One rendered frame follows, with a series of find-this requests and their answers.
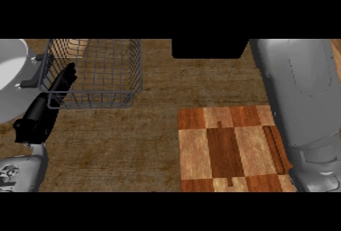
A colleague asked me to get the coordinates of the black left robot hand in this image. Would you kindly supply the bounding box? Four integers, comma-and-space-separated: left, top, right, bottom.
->
12, 62, 78, 144

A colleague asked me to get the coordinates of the grey wire basket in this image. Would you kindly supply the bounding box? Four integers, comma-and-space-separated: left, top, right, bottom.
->
37, 38, 143, 110

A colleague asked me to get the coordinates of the black boxy appliance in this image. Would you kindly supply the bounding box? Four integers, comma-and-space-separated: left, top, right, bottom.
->
170, 38, 251, 60

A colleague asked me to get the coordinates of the checkered wooden cutting board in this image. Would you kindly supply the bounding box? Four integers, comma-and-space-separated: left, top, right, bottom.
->
177, 105, 298, 193

